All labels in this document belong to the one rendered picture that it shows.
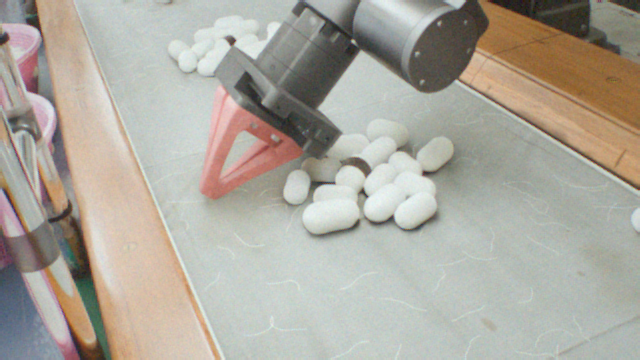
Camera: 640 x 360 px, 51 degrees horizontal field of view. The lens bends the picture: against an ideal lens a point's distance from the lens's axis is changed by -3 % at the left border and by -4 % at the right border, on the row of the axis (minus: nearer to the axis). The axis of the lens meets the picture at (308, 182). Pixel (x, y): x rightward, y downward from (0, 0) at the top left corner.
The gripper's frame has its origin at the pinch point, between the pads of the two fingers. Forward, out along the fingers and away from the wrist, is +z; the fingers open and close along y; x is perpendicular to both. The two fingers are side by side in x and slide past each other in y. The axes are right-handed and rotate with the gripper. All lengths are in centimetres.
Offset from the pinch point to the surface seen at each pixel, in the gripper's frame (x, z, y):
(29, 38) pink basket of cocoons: -8, 9, -53
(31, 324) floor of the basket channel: -5.0, 17.8, -2.1
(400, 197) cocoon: 7.4, -8.0, 8.8
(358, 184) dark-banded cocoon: 6.4, -6.7, 5.5
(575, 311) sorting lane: 10.8, -9.9, 22.5
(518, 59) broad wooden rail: 19.0, -22.6, -3.0
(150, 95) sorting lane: 0.8, 1.7, -24.4
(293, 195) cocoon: 3.5, -3.4, 4.1
